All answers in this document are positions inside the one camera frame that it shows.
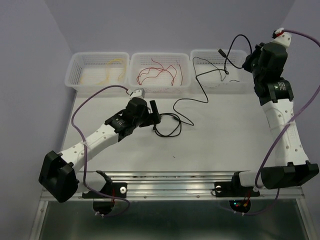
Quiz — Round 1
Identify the dark red thin wire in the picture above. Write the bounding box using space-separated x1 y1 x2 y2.
136 57 183 87

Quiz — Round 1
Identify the dark brown thin wire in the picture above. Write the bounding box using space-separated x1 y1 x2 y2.
191 56 241 83

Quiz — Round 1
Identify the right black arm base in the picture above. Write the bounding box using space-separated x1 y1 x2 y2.
211 171 260 216

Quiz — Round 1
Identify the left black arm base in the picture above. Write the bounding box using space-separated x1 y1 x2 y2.
81 170 130 218

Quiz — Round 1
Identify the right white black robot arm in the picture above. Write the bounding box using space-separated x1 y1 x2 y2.
230 42 319 195

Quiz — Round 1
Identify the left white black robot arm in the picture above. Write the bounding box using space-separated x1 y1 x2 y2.
38 97 161 203

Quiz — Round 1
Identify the right white perforated basket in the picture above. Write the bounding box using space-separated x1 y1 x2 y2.
190 49 254 94

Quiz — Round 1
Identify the white perforated basket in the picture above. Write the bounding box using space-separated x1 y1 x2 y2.
64 52 130 93
190 49 254 94
127 52 191 94

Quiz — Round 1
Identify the middle white perforated basket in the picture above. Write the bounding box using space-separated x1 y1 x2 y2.
127 52 191 94

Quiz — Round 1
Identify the left white perforated basket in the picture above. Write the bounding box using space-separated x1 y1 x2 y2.
64 52 130 93

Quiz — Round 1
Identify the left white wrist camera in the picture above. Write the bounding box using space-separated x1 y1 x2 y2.
126 88 146 99

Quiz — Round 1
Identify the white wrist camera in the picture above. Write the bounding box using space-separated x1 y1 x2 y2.
126 88 146 99
270 27 292 49

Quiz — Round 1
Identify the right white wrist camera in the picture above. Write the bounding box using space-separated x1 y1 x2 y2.
270 27 292 49

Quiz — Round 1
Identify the aluminium extrusion rail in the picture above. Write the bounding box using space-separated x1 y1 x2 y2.
87 171 305 202

